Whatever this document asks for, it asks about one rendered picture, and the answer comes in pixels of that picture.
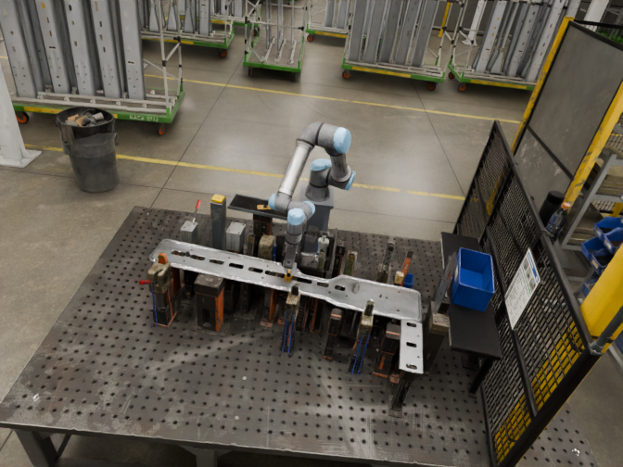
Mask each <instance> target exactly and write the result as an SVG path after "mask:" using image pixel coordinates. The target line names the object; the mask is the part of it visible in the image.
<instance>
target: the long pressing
mask: <svg viewBox="0 0 623 467"><path fill-rule="evenodd" d="M191 249H192V250H191ZM172 251H177V252H182V253H185V252H186V251H189V253H190V255H191V256H193V255H195V256H199V257H203V258H205V259H204V260H198V259H191V256H190V257H186V256H184V257H181V256H177V255H173V254H172ZM160 252H162V253H165V254H166V255H167V258H168V261H169V262H170V263H171V265H172V267H174V268H178V269H183V270H188V271H195V272H199V273H201V272H202V273H206V274H211V275H215V276H220V277H223V278H225V279H230V280H234V281H238V282H242V283H247V284H255V285H259V286H263V287H268V288H272V289H276V290H281V291H285V292H289V291H290V290H291V285H292V283H293V282H298V281H294V280H291V282H286V281H284V278H281V277H276V276H272V275H268V274H265V272H266V271H272V272H276V273H281V274H286V273H285V271H284V269H283V267H282V263H281V262H276V261H271V260H268V259H259V258H254V257H251V256H246V255H241V254H237V253H233V252H228V251H223V250H220V249H215V248H210V247H205V246H198V245H193V244H189V243H185V242H180V241H175V240H171V239H164V240H162V241H161V242H160V243H159V244H158V246H157V247H156V248H155V249H154V251H153V252H152V253H151V254H150V256H149V261H151V262H153V263H154V262H155V261H156V260H157V259H158V255H159V253H160ZM211 259H216V260H220V261H223V262H224V264H223V265H220V264H216V263H211V262H210V260H211ZM230 263H234V264H237V265H242V266H244V267H243V269H238V268H233V267H229V265H230ZM267 266H268V267H267ZM249 268H255V269H260V270H262V273H258V272H254V271H249V270H248V269H249ZM293 276H294V277H299V278H302V279H307V280H311V284H307V283H303V282H298V283H299V284H300V286H299V292H300V294H301V295H303V296H307V297H315V298H319V299H323V300H325V301H327V302H329V303H331V304H332V305H334V306H336V307H340V308H344V309H352V310H357V311H360V312H363V311H364V309H365V305H366V302H367V300H373V301H374V302H375V306H374V309H373V314H374V315H378V316H382V317H387V318H390V319H395V320H399V321H401V320H402V319H404V320H408V321H412V322H420V321H421V320H422V298H421V294H420V293H419V292H418V291H417V290H414V289H410V288H406V287H401V286H396V285H393V284H384V283H379V282H376V281H371V280H366V279H362V278H358V277H353V276H348V275H339V276H337V277H335V278H332V279H324V278H320V277H315V276H310V275H307V274H304V273H302V272H301V271H300V270H299V269H296V271H295V272H294V273H293ZM293 276H292V277H293ZM262 278H263V279H262ZM319 282H320V283H325V284H328V287H323V286H320V285H317V284H318V283H319ZM355 284H359V286H360V289H359V293H358V294H354V293H353V292H352V288H353V286H354V285H355ZM336 286H342V287H345V291H341V290H336V289H335V287H336ZM329 292H331V293H329ZM398 292H399V293H398ZM381 294H382V297H380V295H381ZM346 296H347V297H346ZM386 297H388V298H386ZM398 310H399V311H398Z"/></svg>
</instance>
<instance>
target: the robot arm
mask: <svg viewBox="0 0 623 467"><path fill-rule="evenodd" d="M350 142H351V134H350V131H348V130H346V129H344V128H340V127H337V126H334V125H330V124H327V123H323V122H320V121H317V122H314V123H311V124H310V125H308V126H307V127H305V128H304V129H303V130H302V131H301V133H300V134H299V136H298V138H297V140H296V148H295V150H294V153H293V155H292V158H291V159H290V162H289V164H288V167H287V169H286V173H285V176H284V178H283V181H282V182H281V185H280V187H279V190H278V192H277V194H272V195H271V196H270V198H269V203H268V205H269V207H270V208H272V209H274V210H276V211H280V212H283V213H285V214H287V215H288V216H287V226H286V232H285V233H286V242H287V244H286V248H285V251H284V254H282V257H281V263H282V267H283V269H284V271H285V273H286V274H287V273H288V270H287V269H291V273H290V274H291V275H292V274H293V273H294V272H295V271H296V269H297V268H298V266H299V264H300V258H299V254H300V250H301V245H300V241H301V237H302V230H303V225H304V224H305V222H306V221H307V220H308V219H309V218H310V217H311V216H312V214H313V213H314V211H315V207H314V205H313V203H312V202H310V201H304V202H302V203H300V202H298V201H295V200H292V199H291V198H292V196H293V194H294V191H295V189H296V186H297V184H298V181H299V178H300V175H301V173H302V171H303V169H304V166H305V164H306V161H307V159H308V156H309V154H310V152H311V151H312V150H313V149H314V147H315V146H316V145H317V146H320V147H323V148H324V149H325V152H326V153H327V154H328V155H329V157H330V160H331V161H330V160H329V159H326V158H319V159H316V160H314V161H313V162H312V164H311V174H310V181H309V184H308V186H307V188H306V190H305V196H306V197H307V198H308V199H310V200H311V201H314V202H324V201H326V200H328V199H329V196H330V193H329V188H328V185H332V186H335V187H337V188H340V189H343V190H346V191H349V189H350V188H351V187H352V184H353V182H354V179H355V175H356V172H354V171H351V169H350V167H349V166H348V162H347V157H346V153H347V151H348V150H349V148H350Z"/></svg>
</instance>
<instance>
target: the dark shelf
mask: <svg viewBox="0 0 623 467"><path fill-rule="evenodd" d="M440 242H441V253H442V263H443V270H444V267H445V265H446V261H447V258H448V256H452V255H453V253H454V252H455V251H456V258H457V255H458V253H459V249H460V247H463V248H467V249H471V250H475V251H478V252H481V251H480V246H479V242H478V239H477V238H474V237H469V236H464V235H459V234H455V233H446V232H441V234H440ZM451 289H452V278H451V281H450V284H449V286H448V289H447V291H446V294H445V296H446V297H449V298H450V303H451ZM447 315H448V316H449V322H450V328H449V339H450V348H451V350H452V351H457V352H461V353H465V354H469V355H474V356H478V357H482V358H486V359H491V360H498V361H500V360H501V359H502V351H501V346H500V341H499V337H498V333H497V328H496V323H495V319H494V314H493V309H492V305H491V301H489V304H488V305H487V307H486V309H485V311H479V310H476V309H470V308H467V307H463V306H460V305H456V304H453V303H451V304H450V306H449V308H448V311H447Z"/></svg>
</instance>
